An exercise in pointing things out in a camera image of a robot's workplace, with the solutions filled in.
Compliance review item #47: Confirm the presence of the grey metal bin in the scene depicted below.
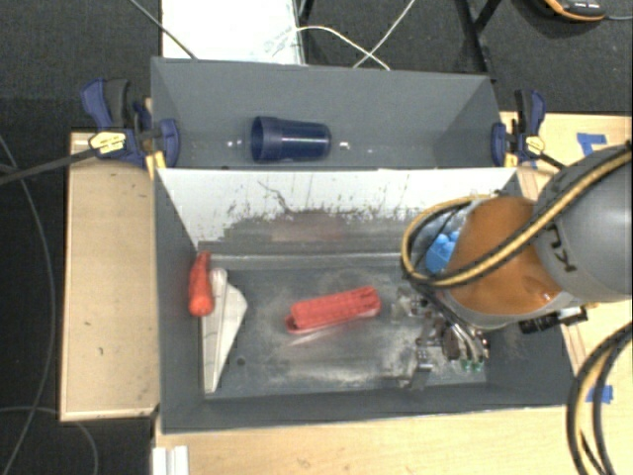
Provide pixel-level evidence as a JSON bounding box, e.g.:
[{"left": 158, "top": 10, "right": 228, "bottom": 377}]
[{"left": 149, "top": 55, "right": 578, "bottom": 435}]

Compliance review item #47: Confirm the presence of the dark blue cup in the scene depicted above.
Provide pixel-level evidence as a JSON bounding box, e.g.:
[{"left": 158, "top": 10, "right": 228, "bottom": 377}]
[{"left": 249, "top": 115, "right": 332, "bottom": 164}]

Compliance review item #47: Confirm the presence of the blue plastic object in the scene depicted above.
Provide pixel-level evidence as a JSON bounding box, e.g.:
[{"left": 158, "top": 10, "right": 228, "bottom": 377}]
[{"left": 423, "top": 232, "right": 462, "bottom": 275}]

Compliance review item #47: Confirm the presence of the black cylinder on white bracket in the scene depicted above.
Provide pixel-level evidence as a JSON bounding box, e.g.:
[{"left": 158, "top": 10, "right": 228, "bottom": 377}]
[{"left": 517, "top": 306, "right": 590, "bottom": 336}]

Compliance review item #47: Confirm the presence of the white folded cloth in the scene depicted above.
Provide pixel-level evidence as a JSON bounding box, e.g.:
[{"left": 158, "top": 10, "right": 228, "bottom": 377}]
[{"left": 199, "top": 266, "right": 249, "bottom": 396}]

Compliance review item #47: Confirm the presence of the red ribbed flat block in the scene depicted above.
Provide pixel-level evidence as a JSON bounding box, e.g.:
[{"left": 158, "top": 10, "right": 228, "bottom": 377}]
[{"left": 284, "top": 285, "right": 383, "bottom": 336}]

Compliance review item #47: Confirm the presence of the pale wood board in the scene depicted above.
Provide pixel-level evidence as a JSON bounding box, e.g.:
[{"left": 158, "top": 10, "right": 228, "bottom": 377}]
[{"left": 58, "top": 128, "right": 162, "bottom": 423}]

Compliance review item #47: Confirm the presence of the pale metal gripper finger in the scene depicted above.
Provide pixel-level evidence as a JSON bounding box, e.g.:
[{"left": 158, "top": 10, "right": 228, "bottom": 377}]
[
  {"left": 407, "top": 347, "right": 433, "bottom": 392},
  {"left": 394, "top": 287, "right": 429, "bottom": 320}
]

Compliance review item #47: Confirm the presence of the orange toy carrot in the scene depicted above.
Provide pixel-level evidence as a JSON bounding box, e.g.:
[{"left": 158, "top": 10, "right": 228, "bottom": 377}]
[{"left": 187, "top": 250, "right": 216, "bottom": 318}]

